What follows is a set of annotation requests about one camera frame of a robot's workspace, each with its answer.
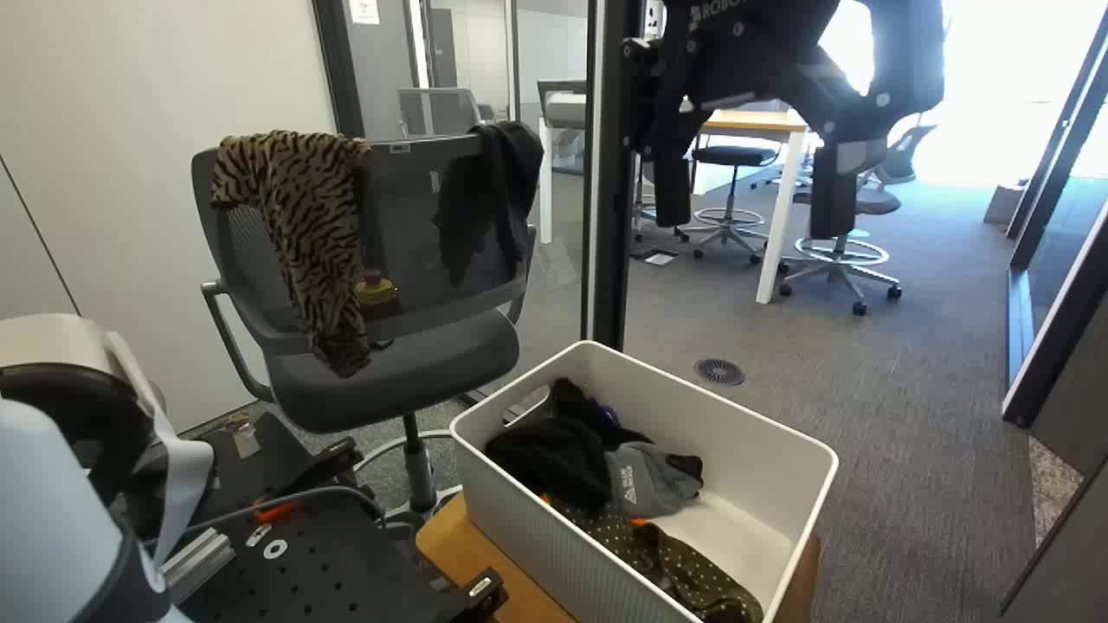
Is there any black cloth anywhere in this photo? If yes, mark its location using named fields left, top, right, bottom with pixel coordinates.
left=436, top=122, right=543, bottom=286

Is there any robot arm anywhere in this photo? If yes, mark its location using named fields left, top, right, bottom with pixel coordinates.
left=626, top=0, right=945, bottom=237

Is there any black garment in box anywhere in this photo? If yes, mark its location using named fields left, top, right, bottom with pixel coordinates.
left=486, top=378, right=637, bottom=510

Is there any white plastic box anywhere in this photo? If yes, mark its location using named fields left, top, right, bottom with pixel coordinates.
left=451, top=340, right=838, bottom=623

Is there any grey cloth in box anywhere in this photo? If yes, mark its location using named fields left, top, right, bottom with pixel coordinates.
left=607, top=443, right=701, bottom=518

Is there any black stool chair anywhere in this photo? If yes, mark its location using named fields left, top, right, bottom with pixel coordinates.
left=691, top=144, right=776, bottom=266

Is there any leopard print cloth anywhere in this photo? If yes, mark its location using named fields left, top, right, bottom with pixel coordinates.
left=207, top=130, right=370, bottom=378

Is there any grey swivel office chair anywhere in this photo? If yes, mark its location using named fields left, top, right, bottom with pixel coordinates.
left=776, top=122, right=936, bottom=315

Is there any olive dotted cloth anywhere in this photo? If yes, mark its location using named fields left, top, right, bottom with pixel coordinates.
left=549, top=500, right=766, bottom=623

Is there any round floor outlet cover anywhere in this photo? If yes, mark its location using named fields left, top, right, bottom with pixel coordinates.
left=696, top=360, right=745, bottom=389

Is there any wooden white desk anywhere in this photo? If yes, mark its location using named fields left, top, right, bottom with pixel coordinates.
left=538, top=78, right=809, bottom=303

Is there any grey foreground robot housing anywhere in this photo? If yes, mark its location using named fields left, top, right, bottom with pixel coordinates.
left=0, top=311, right=214, bottom=623

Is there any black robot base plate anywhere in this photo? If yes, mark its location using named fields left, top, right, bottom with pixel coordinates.
left=177, top=414, right=505, bottom=623

